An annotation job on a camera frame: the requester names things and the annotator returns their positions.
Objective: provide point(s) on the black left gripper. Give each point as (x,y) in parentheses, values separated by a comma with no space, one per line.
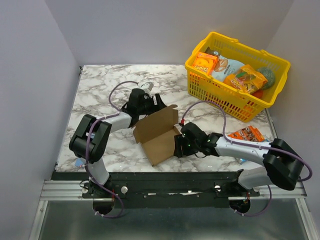
(159,105)

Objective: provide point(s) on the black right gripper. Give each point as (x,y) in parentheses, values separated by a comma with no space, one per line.
(180,144)

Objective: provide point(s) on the brown cardboard box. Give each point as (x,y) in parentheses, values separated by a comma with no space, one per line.
(156,134)

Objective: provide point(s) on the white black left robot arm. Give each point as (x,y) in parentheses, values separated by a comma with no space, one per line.
(90,138)

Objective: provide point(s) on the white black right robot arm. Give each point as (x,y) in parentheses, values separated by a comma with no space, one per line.
(278,163)

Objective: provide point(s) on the blue white small box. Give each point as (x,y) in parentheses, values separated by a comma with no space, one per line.
(242,160)

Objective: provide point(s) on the orange small box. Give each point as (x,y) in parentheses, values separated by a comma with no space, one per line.
(248,133)

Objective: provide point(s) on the orange snack box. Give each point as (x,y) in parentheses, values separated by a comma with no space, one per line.
(205,63)

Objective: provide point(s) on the yellow plastic basket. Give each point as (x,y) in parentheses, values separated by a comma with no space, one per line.
(243,107)

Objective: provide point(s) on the light blue snack bag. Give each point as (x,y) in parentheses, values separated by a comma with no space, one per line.
(225,67)

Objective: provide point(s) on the orange round item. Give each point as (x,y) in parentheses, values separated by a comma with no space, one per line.
(258,94)

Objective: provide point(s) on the orange candy bag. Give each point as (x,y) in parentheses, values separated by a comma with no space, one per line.
(246,80)

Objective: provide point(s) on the blue small tag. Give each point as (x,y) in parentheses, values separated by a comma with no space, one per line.
(79,163)

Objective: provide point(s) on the green steel scouring pad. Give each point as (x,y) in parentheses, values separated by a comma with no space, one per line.
(269,76)

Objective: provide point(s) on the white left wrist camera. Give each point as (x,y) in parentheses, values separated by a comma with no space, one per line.
(146,87)

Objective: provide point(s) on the aluminium rail frame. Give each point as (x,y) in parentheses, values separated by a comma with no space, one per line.
(63,214)

